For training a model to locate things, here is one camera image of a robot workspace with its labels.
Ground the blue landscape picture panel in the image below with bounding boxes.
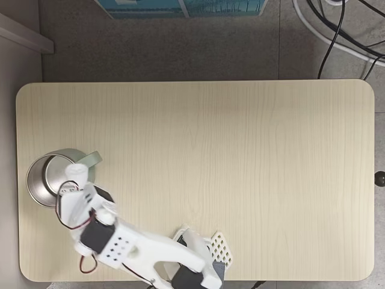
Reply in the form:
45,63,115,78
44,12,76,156
94,0,269,20

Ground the black cable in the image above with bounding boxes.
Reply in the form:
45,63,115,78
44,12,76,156
318,0,347,79
306,0,385,51

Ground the white gauze dressing roll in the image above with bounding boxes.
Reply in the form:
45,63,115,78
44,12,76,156
65,163,88,188

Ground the grey clamp block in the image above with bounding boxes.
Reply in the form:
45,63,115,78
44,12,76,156
211,260,227,289

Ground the green steel mug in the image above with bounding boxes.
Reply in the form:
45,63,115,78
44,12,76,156
26,148,105,209

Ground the white ledge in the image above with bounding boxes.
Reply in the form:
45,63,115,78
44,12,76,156
0,13,55,55

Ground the thick white cable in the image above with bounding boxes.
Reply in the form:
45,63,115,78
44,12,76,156
292,0,385,67

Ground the white perforated base plate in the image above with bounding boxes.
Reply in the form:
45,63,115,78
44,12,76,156
206,229,235,268

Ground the red black servo wire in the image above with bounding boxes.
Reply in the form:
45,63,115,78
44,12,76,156
56,179,99,275

